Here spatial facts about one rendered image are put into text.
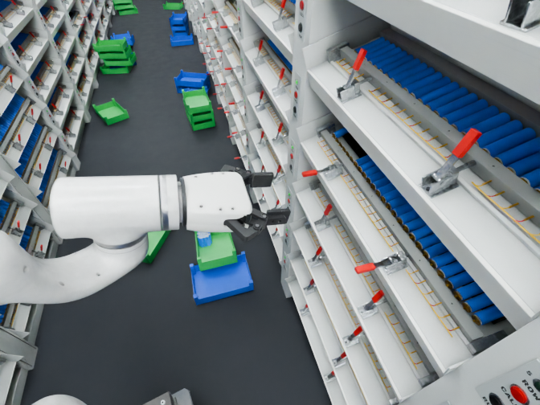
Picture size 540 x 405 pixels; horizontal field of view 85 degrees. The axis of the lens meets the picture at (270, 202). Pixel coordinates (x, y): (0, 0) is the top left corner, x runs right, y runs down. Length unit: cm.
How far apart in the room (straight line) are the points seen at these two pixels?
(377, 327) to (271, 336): 85
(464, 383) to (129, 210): 50
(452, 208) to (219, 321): 131
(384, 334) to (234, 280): 105
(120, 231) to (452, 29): 46
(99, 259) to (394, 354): 60
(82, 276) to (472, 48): 54
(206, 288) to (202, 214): 125
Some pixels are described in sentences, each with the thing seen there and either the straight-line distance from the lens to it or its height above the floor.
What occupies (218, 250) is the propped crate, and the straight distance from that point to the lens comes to 172.
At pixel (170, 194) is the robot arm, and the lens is 44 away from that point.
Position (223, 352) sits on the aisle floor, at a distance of 153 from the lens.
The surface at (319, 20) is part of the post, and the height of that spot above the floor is 127.
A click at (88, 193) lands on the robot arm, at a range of 45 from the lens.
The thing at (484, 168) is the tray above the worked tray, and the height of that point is 121.
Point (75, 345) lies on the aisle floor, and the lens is 177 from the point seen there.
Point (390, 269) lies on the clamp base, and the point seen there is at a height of 98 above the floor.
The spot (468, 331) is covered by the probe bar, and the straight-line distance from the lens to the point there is 56.
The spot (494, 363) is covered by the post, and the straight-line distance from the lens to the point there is 47.
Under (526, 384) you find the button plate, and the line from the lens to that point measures 45.
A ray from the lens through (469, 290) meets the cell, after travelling 58.
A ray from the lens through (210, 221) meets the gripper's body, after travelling 44.
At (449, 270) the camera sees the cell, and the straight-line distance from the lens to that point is 59.
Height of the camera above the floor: 145
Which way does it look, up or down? 47 degrees down
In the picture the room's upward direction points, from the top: straight up
